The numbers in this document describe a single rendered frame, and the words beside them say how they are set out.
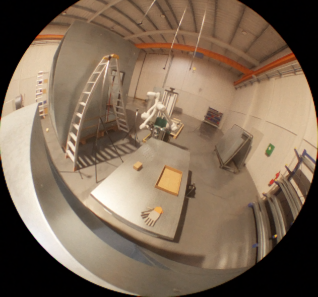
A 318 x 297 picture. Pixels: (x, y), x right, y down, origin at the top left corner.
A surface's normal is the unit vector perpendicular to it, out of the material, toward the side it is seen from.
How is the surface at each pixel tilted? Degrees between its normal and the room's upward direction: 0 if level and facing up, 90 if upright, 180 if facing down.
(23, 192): 0
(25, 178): 0
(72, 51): 90
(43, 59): 90
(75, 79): 90
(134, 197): 0
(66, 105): 90
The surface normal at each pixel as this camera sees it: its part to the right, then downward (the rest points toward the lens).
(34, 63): 0.89, 0.39
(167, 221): 0.26, -0.85
